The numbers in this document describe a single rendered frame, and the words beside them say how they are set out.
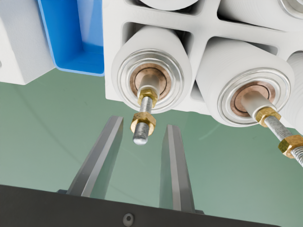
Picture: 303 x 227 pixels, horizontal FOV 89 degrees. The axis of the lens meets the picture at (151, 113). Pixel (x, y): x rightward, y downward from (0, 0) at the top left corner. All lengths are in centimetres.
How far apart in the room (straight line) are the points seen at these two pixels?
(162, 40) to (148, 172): 64
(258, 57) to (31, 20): 35
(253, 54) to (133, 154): 55
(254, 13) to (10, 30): 32
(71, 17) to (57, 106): 30
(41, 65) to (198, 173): 67
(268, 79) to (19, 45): 35
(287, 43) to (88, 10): 38
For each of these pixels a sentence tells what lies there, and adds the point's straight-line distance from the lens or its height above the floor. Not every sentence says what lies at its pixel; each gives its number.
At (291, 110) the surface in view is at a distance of 28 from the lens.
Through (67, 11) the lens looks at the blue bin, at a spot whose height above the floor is 5.
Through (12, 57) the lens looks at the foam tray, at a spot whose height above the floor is 18.
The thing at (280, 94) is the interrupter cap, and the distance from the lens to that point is 22.
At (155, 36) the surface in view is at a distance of 17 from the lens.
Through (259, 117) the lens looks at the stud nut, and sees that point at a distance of 18.
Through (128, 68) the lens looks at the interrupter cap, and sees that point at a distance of 17.
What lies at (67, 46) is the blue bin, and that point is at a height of 7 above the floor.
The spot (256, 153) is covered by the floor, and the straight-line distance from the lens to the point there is 72.
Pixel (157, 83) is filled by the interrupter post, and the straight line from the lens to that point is 16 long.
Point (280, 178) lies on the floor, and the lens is 89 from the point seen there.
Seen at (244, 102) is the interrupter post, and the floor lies 26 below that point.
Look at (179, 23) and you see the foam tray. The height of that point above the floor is 18.
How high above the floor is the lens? 41
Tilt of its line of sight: 55 degrees down
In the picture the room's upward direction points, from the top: 173 degrees counter-clockwise
